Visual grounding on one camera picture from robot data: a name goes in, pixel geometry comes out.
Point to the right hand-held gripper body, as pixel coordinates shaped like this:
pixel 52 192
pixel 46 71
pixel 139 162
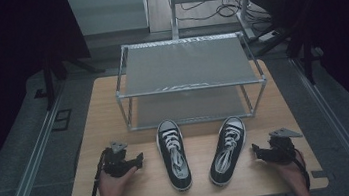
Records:
pixel 280 152

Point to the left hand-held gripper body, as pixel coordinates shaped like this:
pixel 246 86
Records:
pixel 116 164

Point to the black canvas sneaker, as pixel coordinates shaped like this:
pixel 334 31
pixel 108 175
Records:
pixel 226 153
pixel 175 158

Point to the grey metal shoe rack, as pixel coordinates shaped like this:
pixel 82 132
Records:
pixel 185 64

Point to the person's left hand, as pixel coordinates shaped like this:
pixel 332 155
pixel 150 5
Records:
pixel 113 187

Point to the person's right hand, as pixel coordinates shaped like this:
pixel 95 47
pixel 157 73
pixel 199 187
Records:
pixel 294 172

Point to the grey tape strip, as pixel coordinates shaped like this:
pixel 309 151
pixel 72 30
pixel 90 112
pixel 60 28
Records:
pixel 319 174

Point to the black floor socket plate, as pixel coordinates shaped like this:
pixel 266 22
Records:
pixel 62 119

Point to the black tripod stand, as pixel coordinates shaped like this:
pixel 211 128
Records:
pixel 58 70

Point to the white power strip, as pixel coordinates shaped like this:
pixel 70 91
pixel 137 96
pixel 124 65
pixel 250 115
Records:
pixel 268 35

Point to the dark curtain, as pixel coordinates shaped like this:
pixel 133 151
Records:
pixel 0 65
pixel 345 30

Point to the white cabinet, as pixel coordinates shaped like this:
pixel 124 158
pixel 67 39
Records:
pixel 106 9

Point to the metal floor rail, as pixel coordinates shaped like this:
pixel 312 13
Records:
pixel 28 169
pixel 337 125

